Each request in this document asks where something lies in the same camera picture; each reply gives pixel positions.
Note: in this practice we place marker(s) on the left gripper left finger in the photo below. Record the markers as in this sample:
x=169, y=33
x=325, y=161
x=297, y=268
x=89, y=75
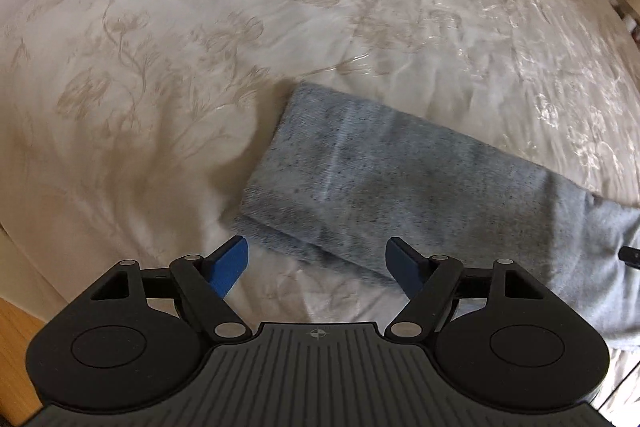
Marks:
x=203, y=282

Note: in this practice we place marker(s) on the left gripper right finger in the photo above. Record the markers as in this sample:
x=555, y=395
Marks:
x=429, y=284

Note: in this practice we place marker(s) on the cream embroidered bedspread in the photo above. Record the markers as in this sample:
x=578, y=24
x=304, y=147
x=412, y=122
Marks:
x=129, y=127

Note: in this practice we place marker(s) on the grey-blue knit pants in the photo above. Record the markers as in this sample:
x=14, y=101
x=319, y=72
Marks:
x=343, y=175

